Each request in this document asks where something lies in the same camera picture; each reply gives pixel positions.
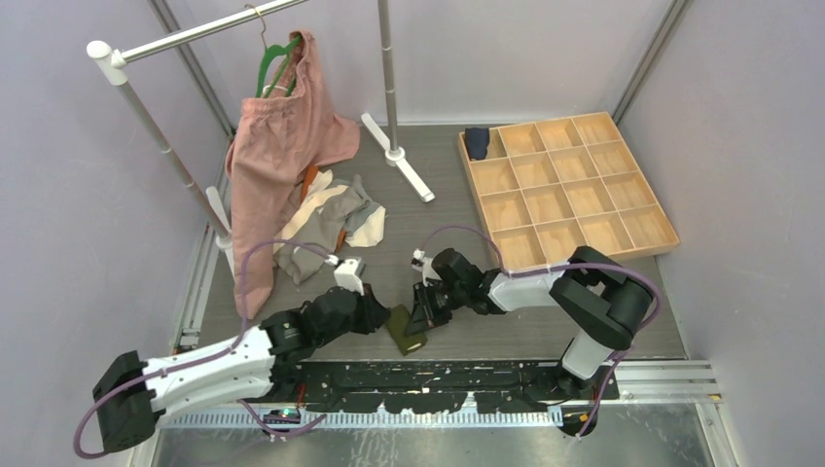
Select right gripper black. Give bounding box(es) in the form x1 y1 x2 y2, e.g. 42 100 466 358
409 278 468 335

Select olive green underwear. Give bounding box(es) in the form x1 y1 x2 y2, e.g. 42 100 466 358
384 305 427 356

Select navy underwear cream waistband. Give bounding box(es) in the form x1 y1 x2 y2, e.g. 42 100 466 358
464 127 490 161

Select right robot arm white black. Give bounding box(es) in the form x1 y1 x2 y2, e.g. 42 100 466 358
404 246 661 398

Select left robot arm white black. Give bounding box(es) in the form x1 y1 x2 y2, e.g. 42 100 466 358
92 286 390 454

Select orange underwear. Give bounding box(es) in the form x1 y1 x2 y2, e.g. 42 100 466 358
300 165 319 201

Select wooden compartment tray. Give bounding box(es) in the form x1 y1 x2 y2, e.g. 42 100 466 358
458 112 680 270

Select white metal clothes rack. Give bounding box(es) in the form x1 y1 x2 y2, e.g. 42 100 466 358
87 0 437 275

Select pink trousers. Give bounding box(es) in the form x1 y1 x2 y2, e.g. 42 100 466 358
226 30 360 319

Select green clothes hanger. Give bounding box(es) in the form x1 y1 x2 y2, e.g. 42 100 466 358
244 5 305 99

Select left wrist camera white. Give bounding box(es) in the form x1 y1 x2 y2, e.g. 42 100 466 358
333 258 365 296

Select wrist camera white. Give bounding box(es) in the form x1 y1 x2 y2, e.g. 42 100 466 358
411 248 442 286
333 258 365 296

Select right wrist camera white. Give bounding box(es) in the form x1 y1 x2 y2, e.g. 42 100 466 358
411 248 442 286

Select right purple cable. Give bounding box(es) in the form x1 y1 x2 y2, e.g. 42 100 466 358
418 225 664 440

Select purple cable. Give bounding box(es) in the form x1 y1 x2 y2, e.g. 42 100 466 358
72 239 341 460
418 225 664 440

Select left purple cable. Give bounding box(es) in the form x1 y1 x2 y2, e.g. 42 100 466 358
72 239 341 460

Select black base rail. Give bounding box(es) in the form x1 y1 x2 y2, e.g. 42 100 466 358
257 360 619 414

